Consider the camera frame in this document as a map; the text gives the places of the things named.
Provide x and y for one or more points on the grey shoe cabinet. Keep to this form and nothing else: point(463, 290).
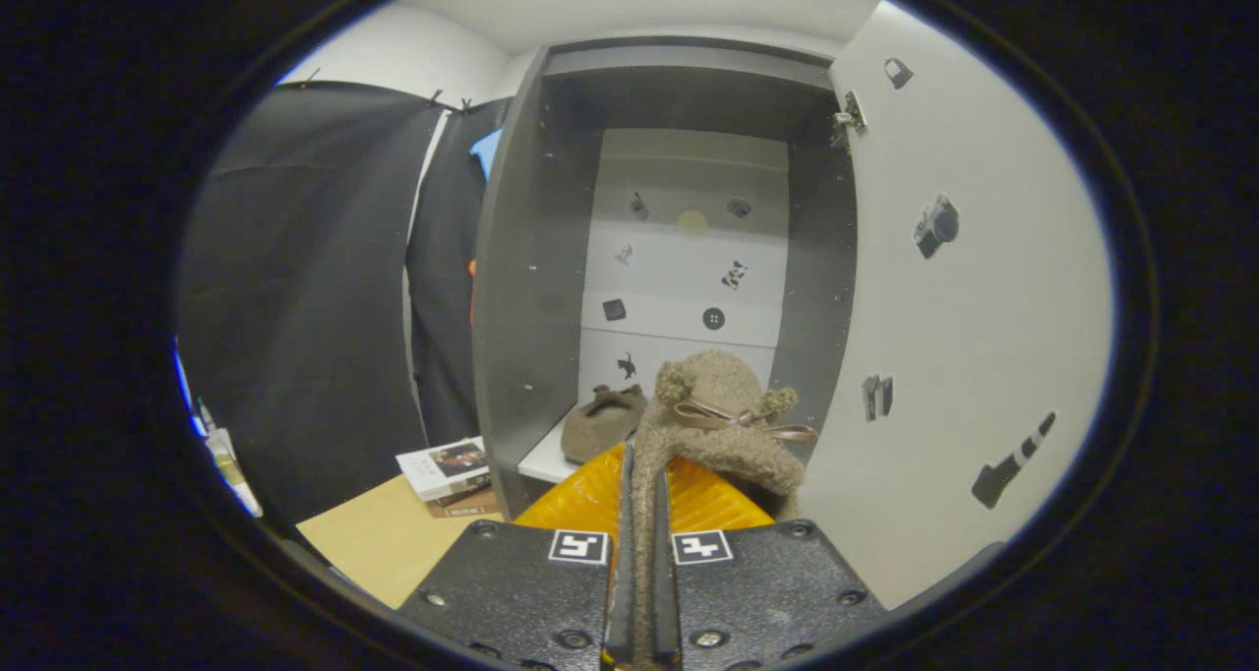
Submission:
point(531, 307)

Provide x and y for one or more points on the black backdrop cloth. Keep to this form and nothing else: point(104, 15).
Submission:
point(295, 287)

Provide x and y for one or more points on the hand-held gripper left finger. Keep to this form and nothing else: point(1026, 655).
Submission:
point(620, 592)

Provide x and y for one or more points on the stack of books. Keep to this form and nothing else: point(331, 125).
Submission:
point(448, 466)

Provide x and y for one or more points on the brown fuzzy shoe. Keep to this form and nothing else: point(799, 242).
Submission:
point(718, 455)
point(605, 423)

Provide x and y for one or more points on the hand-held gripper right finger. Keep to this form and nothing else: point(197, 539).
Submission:
point(665, 592)

